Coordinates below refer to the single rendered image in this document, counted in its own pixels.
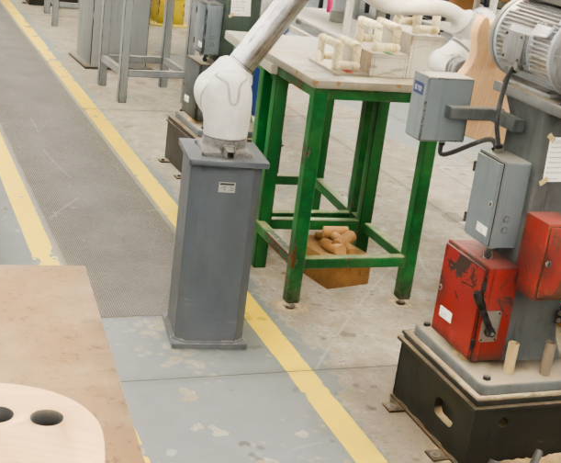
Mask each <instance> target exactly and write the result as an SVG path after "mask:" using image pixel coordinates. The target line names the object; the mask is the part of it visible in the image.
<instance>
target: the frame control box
mask: <svg viewBox="0 0 561 463"><path fill-rule="evenodd" d="M474 82H475V80H474V79H473V78H470V77H468V76H466V75H463V74H461V73H449V72H433V71H415V74H414V80H413V86H412V91H411V97H410V107H409V113H408V118H407V124H406V129H405V133H407V134H408V135H410V136H411V137H413V138H414V139H416V140H418V141H438V142H439V143H438V154H439V155H440V156H442V157H445V156H450V155H453V154H456V153H458V152H461V151H464V150H466V149H469V148H471V147H474V146H476V145H479V144H481V143H484V142H488V141H489V142H492V144H493V147H492V148H491V150H492V152H495V144H496V141H495V140H496V139H495V138H493V137H485V138H481V139H478V140H475V141H471V142H470V143H467V144H465V145H463V146H460V147H458V148H455V149H453V150H451V151H448V152H443V146H444V145H445V143H446V142H447V141H450V142H463V141H464V137H465V132H466V123H467V120H461V119H447V118H445V117H444V116H443V114H444V109H445V105H462V106H470V102H471V97H472V92H473V87H474Z"/></svg>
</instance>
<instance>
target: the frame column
mask: <svg viewBox="0 0 561 463"><path fill-rule="evenodd" d="M506 96H507V95H506ZM507 100H508V105H509V109H510V113H511V114H512V115H514V116H516V117H518V118H520V119H524V120H525V125H524V130H523V132H522V133H520V132H512V131H510V130H506V134H505V140H504V144H503V148H504V151H508V152H511V153H513V154H515V155H517V156H519V157H521V158H522V159H523V160H525V161H527V162H529V163H531V164H532V168H531V172H530V177H529V181H528V186H527V190H526V195H525V200H524V204H523V208H522V216H521V221H520V226H519V230H518V234H517V239H516V243H515V247H514V248H495V249H494V250H495V251H496V252H498V253H499V254H501V255H502V256H504V257H505V258H507V259H508V260H510V261H511V262H513V263H514V264H515V265H516V264H517V260H518V255H519V251H520V246H521V242H522V234H523V229H524V224H525V221H526V216H527V212H529V211H561V119H560V118H557V117H555V116H553V115H551V114H548V113H546V112H544V111H542V110H540V109H538V108H536V107H532V106H530V105H527V104H525V103H523V102H522V101H519V100H517V99H515V98H512V97H510V96H507ZM560 306H561V300H537V301H532V300H531V299H529V298H527V297H526V296H525V295H523V294H522V293H521V292H520V291H519V290H517V289H516V293H515V298H514V301H513V306H512V311H511V318H510V323H509V328H508V332H507V336H506V341H505V345H504V350H503V354H502V359H499V360H495V361H505V356H506V352H507V348H508V343H509V341H516V342H518V343H520V345H519V350H518V355H517V358H516V360H529V359H542V358H543V353H544V346H545V342H546V341H547V340H552V341H555V342H556V349H555V355H554V358H559V357H560V354H559V350H558V345H557V340H556V323H554V318H555V311H556V310H560Z"/></svg>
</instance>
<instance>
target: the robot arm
mask: <svg viewBox="0 0 561 463"><path fill-rule="evenodd" d="M309 1H310V0H274V1H273V3H272V4H271V5H269V7H268V8H267V9H266V10H265V12H264V13H263V14H262V16H261V17H260V18H259V19H258V21H257V22H256V23H255V25H254V26H253V27H252V29H251V30H250V31H249V32H248V34H247V35H246V36H245V37H244V39H243V40H242V41H241V43H240V44H239V45H238V46H237V48H236V49H235V50H234V51H233V53H232V54H231V55H230V56H228V55H226V56H221V57H219V58H218V59H217V60H216V61H215V62H214V63H213V64H212V65H211V66H210V67H209V68H207V69H206V70H205V71H204V72H203V73H202V74H201V75H199V76H198V78H197V79H196V82H195V86H194V96H195V100H196V103H197V105H198V107H199V108H200V110H201V111H202V112H203V119H204V129H203V136H202V139H195V144H196V145H197V146H198V148H199V150H200V151H201V155H202V156H207V157H209V156H217V157H226V158H229V159H233V158H245V159H253V153H251V152H250V151H249V150H248V148H247V135H248V129H249V126H250V120H251V113H252V89H251V86H252V72H253V71H254V70H255V68H256V67H257V66H258V65H259V63H260V62H261V61H262V60H263V58H264V57H265V56H266V54H267V53H268V52H269V51H270V50H271V49H272V48H273V47H274V45H275V44H276V43H277V41H278V40H279V39H280V38H281V36H282V35H283V34H284V33H285V31H286V30H287V29H288V27H289V26H290V25H291V24H292V22H293V21H294V20H295V19H296V17H297V16H298V15H299V13H300V12H301V11H302V10H303V8H304V7H305V6H306V5H307V3H308V2H309ZM363 1H365V2H366V3H368V4H369V5H370V6H372V7H374V8H375V9H377V10H379V11H381V12H384V13H387V14H391V15H401V16H441V17H445V18H447V19H448V20H449V21H450V23H451V31H452V32H453V35H454V36H453V37H452V39H451V40H450V41H449V42H448V43H447V44H445V45H444V46H443V47H441V48H439V49H437V50H435V51H433V52H432V53H431V54H430V56H429V59H428V64H429V67H430V69H431V70H432V71H433V72H451V73H457V72H458V71H459V70H460V69H461V68H462V66H463V65H464V64H465V62H466V59H467V57H468V54H469V52H470V44H471V41H470V33H471V28H472V25H473V23H474V21H475V19H476V17H477V16H478V15H483V16H485V17H488V18H489V19H491V20H494V19H495V18H496V16H495V14H494V13H493V12H492V11H491V10H490V9H489V8H487V7H483V6H482V7H479V8H476V9H475V10H474V11H472V10H463V9H462V8H460V7H459V6H456V5H454V4H452V3H449V2H446V1H442V0H363Z"/></svg>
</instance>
